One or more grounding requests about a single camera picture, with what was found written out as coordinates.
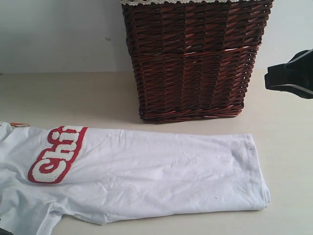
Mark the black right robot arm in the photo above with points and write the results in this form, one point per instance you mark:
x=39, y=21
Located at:
x=295, y=76

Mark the brown wicker basket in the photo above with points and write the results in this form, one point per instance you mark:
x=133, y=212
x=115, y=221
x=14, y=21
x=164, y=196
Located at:
x=193, y=61

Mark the white t-shirt red lettering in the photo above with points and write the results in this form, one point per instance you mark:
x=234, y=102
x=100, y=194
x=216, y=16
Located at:
x=106, y=175

